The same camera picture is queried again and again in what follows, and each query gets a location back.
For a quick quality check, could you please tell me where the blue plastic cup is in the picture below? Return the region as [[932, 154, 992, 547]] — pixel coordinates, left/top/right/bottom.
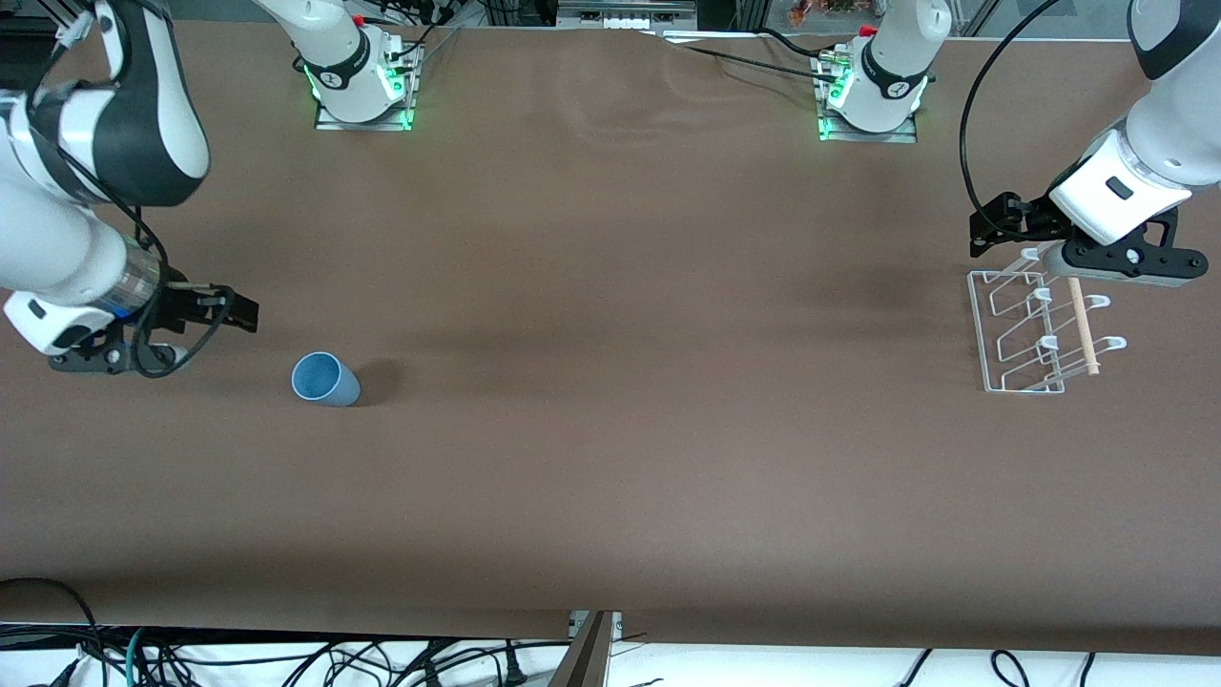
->
[[291, 351, 362, 408]]

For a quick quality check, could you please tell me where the brown table cover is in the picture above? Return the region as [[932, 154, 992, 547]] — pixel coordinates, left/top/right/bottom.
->
[[0, 19, 1221, 659]]

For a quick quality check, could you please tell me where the white power strip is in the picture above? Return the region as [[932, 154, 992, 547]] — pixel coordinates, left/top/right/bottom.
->
[[556, 0, 697, 31]]

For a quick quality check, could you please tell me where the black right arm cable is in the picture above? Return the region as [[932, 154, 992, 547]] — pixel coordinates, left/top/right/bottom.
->
[[29, 0, 236, 379]]

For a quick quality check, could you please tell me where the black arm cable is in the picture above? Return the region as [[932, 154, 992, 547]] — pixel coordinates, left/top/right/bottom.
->
[[960, 0, 1062, 222], [29, 0, 236, 379]]

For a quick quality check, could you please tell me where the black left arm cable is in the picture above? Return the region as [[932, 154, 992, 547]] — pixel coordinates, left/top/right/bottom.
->
[[960, 0, 1062, 222]]

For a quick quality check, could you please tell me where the white wire cup rack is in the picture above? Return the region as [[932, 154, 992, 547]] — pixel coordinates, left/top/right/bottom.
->
[[967, 250, 1128, 395]]

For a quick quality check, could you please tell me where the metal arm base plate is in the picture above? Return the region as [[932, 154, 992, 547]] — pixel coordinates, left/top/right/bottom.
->
[[817, 110, 920, 144], [313, 95, 417, 133]]

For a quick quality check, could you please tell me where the thin black table cable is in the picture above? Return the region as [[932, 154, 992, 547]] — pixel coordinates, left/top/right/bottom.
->
[[658, 27, 827, 82]]

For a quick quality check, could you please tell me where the black floor cable loop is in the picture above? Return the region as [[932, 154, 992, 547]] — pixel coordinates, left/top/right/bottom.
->
[[0, 576, 102, 687]]

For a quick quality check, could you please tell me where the green floor cable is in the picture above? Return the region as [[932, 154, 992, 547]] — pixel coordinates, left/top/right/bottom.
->
[[124, 627, 154, 687]]

